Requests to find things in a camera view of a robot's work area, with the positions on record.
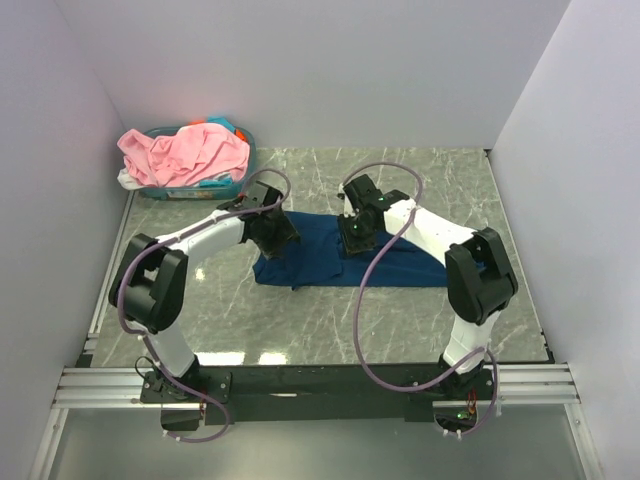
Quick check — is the dark blue t shirt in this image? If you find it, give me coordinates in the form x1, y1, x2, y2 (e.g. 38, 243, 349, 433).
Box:
253, 212, 447, 290

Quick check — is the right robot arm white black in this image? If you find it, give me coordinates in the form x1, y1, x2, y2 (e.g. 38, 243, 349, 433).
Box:
338, 170, 519, 399

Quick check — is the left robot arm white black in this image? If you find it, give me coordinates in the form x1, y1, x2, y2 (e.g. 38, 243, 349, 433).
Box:
108, 181, 299, 402

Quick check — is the teal laundry basket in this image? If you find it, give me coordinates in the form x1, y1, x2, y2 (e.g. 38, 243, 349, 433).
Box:
138, 126, 257, 200

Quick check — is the pink t shirt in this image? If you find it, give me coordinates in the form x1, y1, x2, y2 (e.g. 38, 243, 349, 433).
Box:
117, 123, 250, 188

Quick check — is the orange garment in basket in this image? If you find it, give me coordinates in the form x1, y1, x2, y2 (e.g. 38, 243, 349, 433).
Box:
188, 116, 253, 143

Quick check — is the white garment in basket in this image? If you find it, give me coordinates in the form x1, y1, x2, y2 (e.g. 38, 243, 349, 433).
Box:
117, 168, 144, 191

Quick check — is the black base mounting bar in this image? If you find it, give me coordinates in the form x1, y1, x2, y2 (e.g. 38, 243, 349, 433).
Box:
140, 363, 494, 424

